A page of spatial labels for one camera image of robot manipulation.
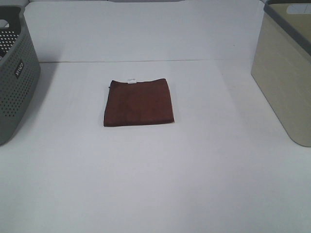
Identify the grey perforated laundry basket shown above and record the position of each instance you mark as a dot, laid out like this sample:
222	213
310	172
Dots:
19	70

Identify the brown towel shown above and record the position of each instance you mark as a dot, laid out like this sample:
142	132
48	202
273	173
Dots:
141	103

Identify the beige basket with grey rim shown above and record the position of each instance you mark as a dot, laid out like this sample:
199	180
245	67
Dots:
282	65

